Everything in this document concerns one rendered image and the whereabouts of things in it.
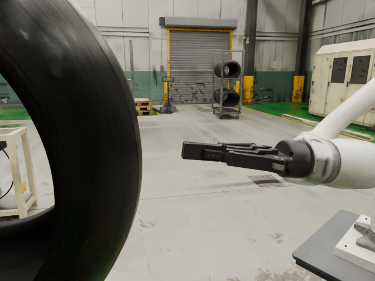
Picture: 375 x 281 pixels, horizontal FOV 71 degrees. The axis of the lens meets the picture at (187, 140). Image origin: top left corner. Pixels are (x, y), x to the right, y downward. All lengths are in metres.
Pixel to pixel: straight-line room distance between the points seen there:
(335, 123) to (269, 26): 12.36
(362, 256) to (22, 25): 1.11
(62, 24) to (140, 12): 11.38
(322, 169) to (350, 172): 0.06
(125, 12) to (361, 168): 11.31
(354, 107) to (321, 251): 0.58
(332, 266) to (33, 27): 1.06
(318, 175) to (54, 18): 0.48
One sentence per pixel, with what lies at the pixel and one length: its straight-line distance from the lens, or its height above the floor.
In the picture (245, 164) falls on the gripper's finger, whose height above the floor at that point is 1.13.
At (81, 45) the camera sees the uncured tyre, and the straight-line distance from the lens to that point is 0.30.
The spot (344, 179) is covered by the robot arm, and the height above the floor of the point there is 1.09.
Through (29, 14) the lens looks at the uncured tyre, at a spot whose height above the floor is 1.33.
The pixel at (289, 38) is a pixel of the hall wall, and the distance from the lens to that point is 13.45.
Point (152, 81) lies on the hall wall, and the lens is 11.38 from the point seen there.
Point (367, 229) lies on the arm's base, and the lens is 1.22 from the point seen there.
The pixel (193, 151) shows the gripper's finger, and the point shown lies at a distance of 0.47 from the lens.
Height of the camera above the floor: 1.28
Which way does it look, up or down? 14 degrees down
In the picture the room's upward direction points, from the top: straight up
